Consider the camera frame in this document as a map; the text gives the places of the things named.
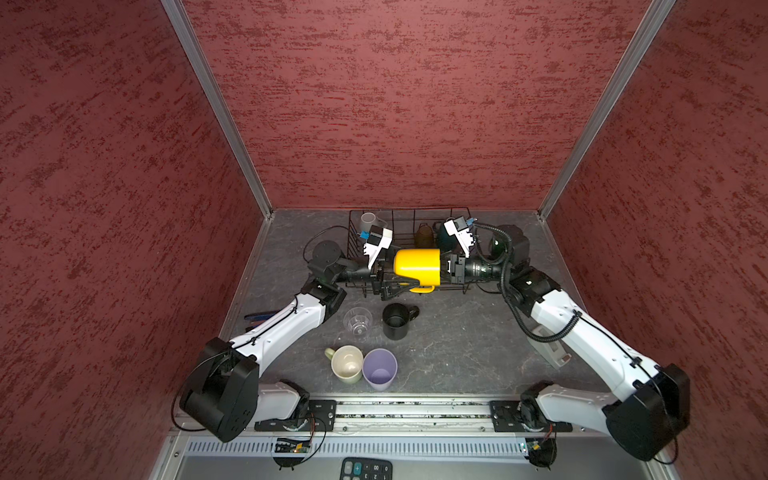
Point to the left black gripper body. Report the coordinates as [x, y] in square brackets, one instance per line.
[375, 276]

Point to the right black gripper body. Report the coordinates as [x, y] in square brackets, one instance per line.
[475, 269]

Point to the black mug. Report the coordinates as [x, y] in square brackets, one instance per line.
[396, 319]

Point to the yellow mug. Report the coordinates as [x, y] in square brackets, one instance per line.
[421, 265]

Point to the olive green glass cup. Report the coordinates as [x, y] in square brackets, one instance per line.
[424, 237]

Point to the grey white mug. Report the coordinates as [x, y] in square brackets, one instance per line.
[368, 220]

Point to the lilac plastic cup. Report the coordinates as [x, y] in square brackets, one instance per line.
[380, 368]

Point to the dark green mug white inside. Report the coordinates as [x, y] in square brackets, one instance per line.
[444, 241]

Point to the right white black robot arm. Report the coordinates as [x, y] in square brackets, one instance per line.
[647, 405]

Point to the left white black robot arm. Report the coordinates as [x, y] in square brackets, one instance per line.
[223, 393]

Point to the clear glass cup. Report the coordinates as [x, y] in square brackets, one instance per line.
[358, 321]

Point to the cream light green mug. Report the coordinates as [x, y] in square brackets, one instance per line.
[346, 363]

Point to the blue black crimping tool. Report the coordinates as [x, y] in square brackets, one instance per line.
[255, 319]

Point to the black calculator remote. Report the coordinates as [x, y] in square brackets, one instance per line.
[366, 469]

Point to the black wire dish rack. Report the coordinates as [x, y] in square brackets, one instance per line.
[403, 223]

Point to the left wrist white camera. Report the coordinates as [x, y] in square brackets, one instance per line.
[376, 239]

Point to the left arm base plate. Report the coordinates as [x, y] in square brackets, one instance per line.
[312, 415]

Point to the aluminium rail frame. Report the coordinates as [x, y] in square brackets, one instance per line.
[424, 437]

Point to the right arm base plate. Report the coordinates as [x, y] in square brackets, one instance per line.
[507, 415]

